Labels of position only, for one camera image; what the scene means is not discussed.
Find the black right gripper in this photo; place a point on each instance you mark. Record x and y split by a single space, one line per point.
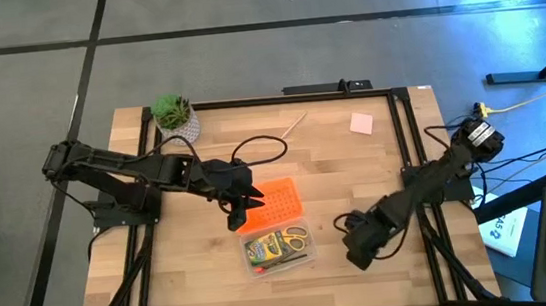
367 244

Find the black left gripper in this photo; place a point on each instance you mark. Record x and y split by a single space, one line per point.
225 177

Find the orange pencil case lid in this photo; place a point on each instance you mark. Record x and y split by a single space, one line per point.
278 205

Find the green yellow crayon box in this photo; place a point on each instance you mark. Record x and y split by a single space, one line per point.
264 249

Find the short red-tipped marker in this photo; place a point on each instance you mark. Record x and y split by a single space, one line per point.
259 270

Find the clear plastic pencil case base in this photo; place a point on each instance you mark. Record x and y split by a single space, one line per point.
289 268

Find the wooden pencil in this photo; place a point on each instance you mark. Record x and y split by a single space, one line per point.
293 126

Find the pink sticky note pad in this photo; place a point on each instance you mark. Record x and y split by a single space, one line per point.
361 123

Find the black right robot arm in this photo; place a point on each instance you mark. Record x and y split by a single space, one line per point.
431 180

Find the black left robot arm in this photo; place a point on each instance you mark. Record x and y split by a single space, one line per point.
154 167

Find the black pen with red tip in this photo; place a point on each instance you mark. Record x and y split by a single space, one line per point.
288 260

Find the green plant in patterned pot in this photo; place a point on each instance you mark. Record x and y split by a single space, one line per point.
180 132

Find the black bar-shaped device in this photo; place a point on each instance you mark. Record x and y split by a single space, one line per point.
317 88

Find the white box with blue print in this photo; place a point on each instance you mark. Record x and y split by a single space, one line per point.
507 236

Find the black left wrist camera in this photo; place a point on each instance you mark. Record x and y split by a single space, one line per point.
236 219

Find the black aluminium table frame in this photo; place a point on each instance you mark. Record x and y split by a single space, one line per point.
273 101

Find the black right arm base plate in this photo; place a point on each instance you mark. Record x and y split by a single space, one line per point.
460 190

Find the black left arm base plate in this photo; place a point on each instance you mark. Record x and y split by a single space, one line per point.
108 219

